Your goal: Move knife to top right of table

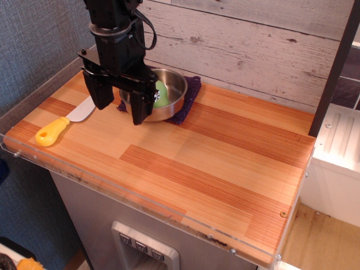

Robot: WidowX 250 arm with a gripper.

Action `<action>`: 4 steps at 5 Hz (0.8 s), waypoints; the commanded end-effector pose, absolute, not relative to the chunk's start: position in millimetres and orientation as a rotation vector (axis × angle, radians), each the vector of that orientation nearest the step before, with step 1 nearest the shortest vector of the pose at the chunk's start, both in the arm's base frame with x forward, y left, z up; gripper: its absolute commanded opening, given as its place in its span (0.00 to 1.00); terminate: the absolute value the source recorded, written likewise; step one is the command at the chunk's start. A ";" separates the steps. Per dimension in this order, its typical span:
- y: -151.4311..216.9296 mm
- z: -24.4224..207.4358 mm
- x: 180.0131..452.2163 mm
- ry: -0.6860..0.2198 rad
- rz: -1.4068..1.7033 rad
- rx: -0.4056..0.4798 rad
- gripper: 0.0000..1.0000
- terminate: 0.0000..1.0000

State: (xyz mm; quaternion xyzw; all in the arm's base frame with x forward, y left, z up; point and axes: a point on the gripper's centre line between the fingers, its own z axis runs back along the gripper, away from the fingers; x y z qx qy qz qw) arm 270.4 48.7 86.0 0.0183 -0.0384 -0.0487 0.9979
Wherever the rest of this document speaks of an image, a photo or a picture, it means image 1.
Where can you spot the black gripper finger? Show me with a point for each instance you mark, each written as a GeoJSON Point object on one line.
{"type": "Point", "coordinates": [141, 106]}
{"type": "Point", "coordinates": [100, 91]}

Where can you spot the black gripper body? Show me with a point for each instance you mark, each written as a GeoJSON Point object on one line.
{"type": "Point", "coordinates": [119, 54]}

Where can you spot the yellow handled toy knife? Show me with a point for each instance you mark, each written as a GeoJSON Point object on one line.
{"type": "Point", "coordinates": [49, 134]}

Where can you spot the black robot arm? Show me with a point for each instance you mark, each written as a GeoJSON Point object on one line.
{"type": "Point", "coordinates": [115, 9]}

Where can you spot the green toy pear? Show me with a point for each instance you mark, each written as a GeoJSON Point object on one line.
{"type": "Point", "coordinates": [161, 96]}

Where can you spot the stainless steel pot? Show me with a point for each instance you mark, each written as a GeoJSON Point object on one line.
{"type": "Point", "coordinates": [176, 86]}

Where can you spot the purple knitted cloth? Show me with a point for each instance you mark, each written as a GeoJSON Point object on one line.
{"type": "Point", "coordinates": [194, 86]}

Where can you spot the grey toy fridge cabinet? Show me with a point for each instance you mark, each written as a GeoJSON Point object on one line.
{"type": "Point", "coordinates": [92, 213]}

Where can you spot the silver dispenser panel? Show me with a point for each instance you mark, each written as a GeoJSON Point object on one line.
{"type": "Point", "coordinates": [137, 250]}

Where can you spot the orange object bottom left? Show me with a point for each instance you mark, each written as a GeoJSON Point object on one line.
{"type": "Point", "coordinates": [29, 264]}

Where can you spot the clear acrylic edge guard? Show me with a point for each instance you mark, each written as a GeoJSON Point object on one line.
{"type": "Point", "coordinates": [237, 197]}

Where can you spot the white toy sink unit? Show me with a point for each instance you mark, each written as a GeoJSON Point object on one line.
{"type": "Point", "coordinates": [331, 185]}

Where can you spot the dark right frame post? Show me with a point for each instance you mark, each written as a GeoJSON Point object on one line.
{"type": "Point", "coordinates": [337, 67]}

